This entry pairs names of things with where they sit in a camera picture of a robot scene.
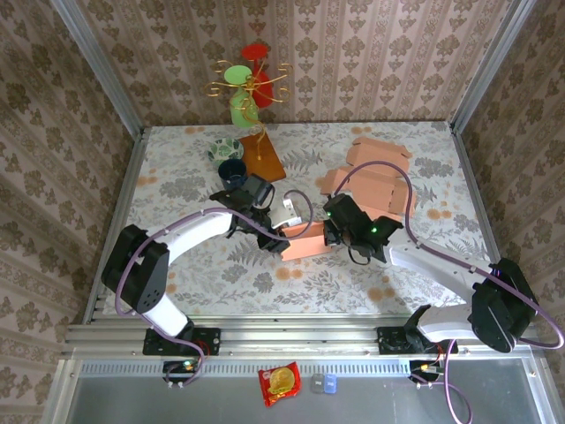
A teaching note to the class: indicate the pink paper box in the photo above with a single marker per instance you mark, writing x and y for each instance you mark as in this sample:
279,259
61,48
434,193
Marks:
366,185
375,150
304,249

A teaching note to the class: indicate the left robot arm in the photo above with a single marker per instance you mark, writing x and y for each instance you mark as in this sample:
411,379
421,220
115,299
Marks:
198,227

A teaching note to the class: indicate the dark blue mug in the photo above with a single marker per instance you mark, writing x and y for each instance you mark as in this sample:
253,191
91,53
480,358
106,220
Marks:
231,171

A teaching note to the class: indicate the green patterned bowl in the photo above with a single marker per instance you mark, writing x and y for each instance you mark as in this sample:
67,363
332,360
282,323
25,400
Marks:
225,148

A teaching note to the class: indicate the floral table mat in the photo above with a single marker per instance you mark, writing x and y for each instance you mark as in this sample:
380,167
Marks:
309,296

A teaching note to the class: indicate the green plastic cup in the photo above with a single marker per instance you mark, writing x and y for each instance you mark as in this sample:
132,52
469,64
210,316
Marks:
240,115

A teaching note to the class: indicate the aluminium mounting beam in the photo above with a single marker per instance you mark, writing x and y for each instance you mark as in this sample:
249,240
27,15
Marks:
300,338

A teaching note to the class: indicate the red plastic cup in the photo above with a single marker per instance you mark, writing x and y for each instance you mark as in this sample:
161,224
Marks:
264,90

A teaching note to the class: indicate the slotted metal strip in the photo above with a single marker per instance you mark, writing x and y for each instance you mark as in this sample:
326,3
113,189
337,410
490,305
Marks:
247,367

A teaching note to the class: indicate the red snack packet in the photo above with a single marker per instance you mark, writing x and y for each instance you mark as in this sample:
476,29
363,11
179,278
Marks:
280,383

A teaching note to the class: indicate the small grey plastic case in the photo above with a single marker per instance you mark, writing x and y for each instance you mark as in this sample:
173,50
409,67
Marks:
317,384

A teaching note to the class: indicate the small blue plastic case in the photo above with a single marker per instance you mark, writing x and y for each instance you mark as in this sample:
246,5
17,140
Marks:
330,384

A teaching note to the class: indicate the small black controller board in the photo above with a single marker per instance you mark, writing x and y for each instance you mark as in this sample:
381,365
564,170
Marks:
176,366
419,367

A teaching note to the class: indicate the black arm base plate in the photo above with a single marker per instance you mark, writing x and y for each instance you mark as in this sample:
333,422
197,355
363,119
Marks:
450,348
212,342

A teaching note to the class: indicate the aluminium side rail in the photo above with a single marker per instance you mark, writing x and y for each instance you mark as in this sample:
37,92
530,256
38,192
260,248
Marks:
123,199
479,199

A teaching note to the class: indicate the aluminium frame post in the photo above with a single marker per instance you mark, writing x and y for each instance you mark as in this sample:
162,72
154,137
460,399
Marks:
102,66
490,66

